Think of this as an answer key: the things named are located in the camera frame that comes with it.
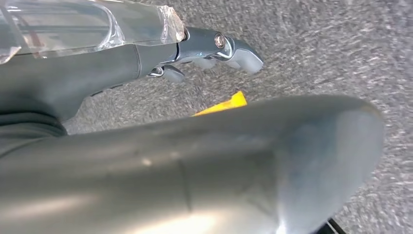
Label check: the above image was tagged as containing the yellow floor tape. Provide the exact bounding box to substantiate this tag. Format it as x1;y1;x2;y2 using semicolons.
193;91;248;117

